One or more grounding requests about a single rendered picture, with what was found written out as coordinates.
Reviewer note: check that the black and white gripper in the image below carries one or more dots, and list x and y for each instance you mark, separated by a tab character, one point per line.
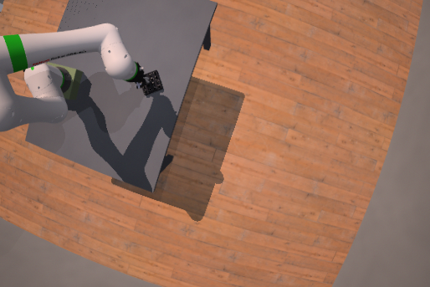
142	80

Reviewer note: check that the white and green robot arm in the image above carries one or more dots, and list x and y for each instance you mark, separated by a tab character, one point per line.
29	52

